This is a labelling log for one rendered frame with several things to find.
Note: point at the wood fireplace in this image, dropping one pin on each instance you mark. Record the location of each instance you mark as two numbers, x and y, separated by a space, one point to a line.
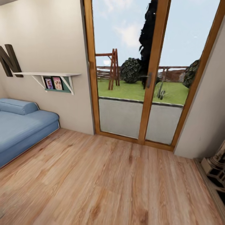
212 171

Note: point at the sofa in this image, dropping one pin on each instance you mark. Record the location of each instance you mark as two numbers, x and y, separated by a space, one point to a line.
22 126

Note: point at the picture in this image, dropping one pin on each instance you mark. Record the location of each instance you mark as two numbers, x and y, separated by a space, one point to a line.
57 82
48 82

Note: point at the shelf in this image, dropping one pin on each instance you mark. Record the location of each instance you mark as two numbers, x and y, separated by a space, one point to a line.
65 77

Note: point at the decorative sign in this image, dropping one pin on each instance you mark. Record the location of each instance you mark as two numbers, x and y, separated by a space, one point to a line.
9 61

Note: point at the door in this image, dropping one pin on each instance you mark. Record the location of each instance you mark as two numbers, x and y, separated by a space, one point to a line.
146 59

